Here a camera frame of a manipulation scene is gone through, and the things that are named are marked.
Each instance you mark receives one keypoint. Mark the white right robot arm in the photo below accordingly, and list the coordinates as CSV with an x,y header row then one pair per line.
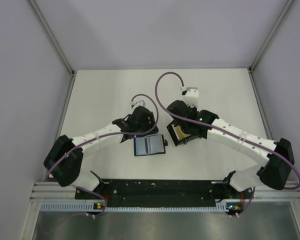
x,y
273,158

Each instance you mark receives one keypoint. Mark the grey blue card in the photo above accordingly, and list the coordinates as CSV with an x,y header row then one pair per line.
x,y
141,146

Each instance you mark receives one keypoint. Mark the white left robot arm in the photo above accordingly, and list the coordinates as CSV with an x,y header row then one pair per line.
x,y
68,161

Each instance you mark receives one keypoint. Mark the aluminium frame post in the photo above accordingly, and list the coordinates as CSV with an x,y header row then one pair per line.
x,y
50,36
280,20

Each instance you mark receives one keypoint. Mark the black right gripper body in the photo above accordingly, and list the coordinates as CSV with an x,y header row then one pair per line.
x,y
193,108

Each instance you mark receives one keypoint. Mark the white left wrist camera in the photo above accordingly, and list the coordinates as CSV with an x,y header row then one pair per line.
x,y
137,103

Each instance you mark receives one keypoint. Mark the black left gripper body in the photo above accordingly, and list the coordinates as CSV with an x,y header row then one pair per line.
x,y
142,128

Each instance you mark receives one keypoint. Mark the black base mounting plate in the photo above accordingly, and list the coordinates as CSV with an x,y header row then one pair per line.
x,y
167,193

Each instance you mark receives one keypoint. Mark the aluminium right frame post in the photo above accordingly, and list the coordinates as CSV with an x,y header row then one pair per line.
x,y
280,20

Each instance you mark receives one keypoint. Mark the white slotted cable duct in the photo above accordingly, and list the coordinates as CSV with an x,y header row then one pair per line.
x,y
92,207

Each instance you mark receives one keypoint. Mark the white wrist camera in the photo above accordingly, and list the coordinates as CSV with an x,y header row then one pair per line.
x,y
137,103
190,96

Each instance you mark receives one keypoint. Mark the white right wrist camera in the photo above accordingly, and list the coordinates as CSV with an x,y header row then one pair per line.
x,y
190,96

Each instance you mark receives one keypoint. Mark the aluminium left frame post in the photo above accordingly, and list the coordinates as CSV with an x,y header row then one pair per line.
x,y
50,36

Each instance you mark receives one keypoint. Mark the aluminium front rail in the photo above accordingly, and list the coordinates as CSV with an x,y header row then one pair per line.
x,y
52,191

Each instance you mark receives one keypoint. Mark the black leather card holder wallet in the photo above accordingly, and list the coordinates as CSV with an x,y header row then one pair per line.
x,y
157,144

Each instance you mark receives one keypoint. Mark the black plastic card tray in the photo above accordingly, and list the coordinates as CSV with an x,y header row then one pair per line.
x,y
195,132

